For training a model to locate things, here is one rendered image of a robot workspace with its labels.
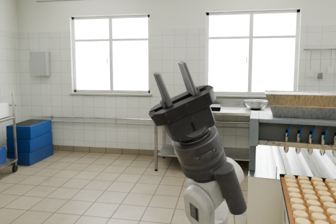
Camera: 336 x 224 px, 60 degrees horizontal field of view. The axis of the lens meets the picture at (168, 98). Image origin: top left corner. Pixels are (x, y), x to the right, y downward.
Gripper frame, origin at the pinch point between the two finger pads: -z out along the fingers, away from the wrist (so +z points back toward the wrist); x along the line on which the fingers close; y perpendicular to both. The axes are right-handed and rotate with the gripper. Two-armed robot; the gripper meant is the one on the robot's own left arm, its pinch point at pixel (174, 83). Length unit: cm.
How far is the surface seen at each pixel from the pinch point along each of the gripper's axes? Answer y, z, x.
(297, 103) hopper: -82, 63, 80
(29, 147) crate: -401, 118, -154
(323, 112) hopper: -76, 72, 90
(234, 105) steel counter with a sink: -346, 172, 156
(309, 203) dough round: -36, 79, 43
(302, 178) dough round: -59, 88, 57
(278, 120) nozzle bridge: -83, 68, 67
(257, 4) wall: -358, 43, 243
